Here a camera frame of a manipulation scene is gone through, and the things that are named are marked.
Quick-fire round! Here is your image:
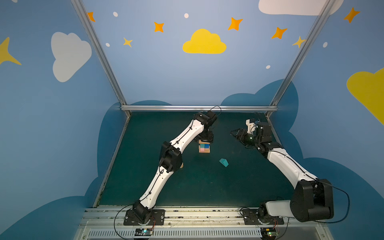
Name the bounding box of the front aluminium rail bed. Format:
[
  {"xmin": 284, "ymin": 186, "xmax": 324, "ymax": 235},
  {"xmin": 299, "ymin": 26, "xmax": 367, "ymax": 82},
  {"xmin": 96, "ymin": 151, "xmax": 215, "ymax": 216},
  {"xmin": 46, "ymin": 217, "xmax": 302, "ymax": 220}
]
[{"xmin": 74, "ymin": 207, "xmax": 334, "ymax": 240}]

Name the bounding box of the back aluminium frame rail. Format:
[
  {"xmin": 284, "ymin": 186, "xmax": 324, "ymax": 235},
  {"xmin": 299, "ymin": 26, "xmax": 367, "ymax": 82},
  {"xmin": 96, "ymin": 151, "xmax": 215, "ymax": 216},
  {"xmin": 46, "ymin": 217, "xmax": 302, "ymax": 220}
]
[{"xmin": 121, "ymin": 105, "xmax": 278, "ymax": 113}]

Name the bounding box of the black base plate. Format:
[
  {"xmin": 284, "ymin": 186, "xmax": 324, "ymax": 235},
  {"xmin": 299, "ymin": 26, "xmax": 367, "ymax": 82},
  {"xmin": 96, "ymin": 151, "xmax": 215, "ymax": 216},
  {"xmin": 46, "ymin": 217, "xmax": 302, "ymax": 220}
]
[
  {"xmin": 239, "ymin": 208, "xmax": 285, "ymax": 225},
  {"xmin": 123, "ymin": 209, "xmax": 165, "ymax": 226}
]

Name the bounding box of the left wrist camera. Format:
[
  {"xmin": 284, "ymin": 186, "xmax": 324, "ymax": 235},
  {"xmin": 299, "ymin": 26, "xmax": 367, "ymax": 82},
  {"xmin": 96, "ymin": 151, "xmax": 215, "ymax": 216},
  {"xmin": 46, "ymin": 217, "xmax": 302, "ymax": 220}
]
[{"xmin": 205, "ymin": 111, "xmax": 217, "ymax": 128}]

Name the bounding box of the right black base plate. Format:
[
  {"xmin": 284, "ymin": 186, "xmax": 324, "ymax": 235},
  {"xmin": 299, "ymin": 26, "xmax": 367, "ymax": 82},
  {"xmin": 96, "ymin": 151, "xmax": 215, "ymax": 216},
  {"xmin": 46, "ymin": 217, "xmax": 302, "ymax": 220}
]
[{"xmin": 239, "ymin": 208, "xmax": 285, "ymax": 225}]

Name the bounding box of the aluminium frame post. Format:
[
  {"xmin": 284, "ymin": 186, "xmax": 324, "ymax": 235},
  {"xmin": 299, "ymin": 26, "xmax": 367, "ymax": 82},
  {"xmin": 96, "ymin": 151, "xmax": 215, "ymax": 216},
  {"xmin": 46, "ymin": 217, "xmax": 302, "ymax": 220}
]
[
  {"xmin": 71, "ymin": 0, "xmax": 131, "ymax": 119},
  {"xmin": 266, "ymin": 0, "xmax": 337, "ymax": 120}
]

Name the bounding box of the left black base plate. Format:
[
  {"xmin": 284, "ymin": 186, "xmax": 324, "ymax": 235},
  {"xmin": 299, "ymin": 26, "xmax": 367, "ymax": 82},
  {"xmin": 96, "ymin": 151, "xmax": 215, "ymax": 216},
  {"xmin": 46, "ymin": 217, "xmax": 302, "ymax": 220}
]
[{"xmin": 123, "ymin": 209, "xmax": 165, "ymax": 226}]

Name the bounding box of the left controller board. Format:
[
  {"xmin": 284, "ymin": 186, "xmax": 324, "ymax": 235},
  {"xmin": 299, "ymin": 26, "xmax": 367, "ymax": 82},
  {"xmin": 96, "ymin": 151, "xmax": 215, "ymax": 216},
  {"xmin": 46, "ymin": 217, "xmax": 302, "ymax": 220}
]
[{"xmin": 135, "ymin": 228, "xmax": 154, "ymax": 237}]

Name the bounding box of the right aluminium frame post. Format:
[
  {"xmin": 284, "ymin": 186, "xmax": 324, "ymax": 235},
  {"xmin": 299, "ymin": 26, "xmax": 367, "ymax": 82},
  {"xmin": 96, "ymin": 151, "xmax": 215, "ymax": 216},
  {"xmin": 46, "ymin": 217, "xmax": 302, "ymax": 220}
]
[{"xmin": 266, "ymin": 0, "xmax": 337, "ymax": 120}]

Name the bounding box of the right controller board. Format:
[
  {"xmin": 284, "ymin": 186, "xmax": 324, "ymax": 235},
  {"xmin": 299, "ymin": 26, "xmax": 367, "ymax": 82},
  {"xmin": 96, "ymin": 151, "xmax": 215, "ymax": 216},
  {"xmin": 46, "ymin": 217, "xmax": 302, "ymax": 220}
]
[{"xmin": 260, "ymin": 228, "xmax": 278, "ymax": 240}]

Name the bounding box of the left aluminium frame post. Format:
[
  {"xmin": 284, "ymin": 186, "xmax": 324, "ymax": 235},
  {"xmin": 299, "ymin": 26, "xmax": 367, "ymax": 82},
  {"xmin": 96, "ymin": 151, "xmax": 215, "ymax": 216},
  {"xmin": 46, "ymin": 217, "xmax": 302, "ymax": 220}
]
[{"xmin": 71, "ymin": 0, "xmax": 131, "ymax": 119}]

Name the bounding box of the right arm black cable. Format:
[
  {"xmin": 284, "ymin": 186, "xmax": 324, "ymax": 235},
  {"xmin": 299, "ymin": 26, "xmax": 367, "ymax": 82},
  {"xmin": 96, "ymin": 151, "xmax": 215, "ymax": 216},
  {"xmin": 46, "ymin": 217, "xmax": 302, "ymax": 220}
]
[{"xmin": 314, "ymin": 179, "xmax": 351, "ymax": 225}]

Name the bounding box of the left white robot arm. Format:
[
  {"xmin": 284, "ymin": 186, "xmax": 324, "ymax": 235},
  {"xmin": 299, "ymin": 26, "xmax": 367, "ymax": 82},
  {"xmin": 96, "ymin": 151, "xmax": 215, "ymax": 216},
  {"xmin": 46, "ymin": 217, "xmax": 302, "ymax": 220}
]
[{"xmin": 132, "ymin": 111, "xmax": 217, "ymax": 225}]

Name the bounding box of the controller board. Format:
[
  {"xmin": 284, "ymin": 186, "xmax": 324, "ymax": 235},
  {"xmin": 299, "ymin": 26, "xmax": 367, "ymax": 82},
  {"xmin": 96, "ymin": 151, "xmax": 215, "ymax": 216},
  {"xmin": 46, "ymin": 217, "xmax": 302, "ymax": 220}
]
[
  {"xmin": 135, "ymin": 228, "xmax": 154, "ymax": 237},
  {"xmin": 260, "ymin": 228, "xmax": 278, "ymax": 240}
]

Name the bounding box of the teal house-shaped block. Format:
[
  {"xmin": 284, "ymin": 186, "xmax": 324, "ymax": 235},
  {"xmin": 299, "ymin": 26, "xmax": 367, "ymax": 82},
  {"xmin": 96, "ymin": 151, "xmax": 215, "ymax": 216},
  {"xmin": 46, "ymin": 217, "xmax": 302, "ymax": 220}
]
[{"xmin": 219, "ymin": 159, "xmax": 229, "ymax": 167}]

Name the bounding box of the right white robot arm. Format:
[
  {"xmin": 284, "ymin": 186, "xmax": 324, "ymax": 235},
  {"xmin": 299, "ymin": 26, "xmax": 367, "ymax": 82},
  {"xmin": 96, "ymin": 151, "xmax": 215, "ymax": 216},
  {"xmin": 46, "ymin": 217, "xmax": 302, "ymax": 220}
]
[{"xmin": 231, "ymin": 120, "xmax": 334, "ymax": 224}]

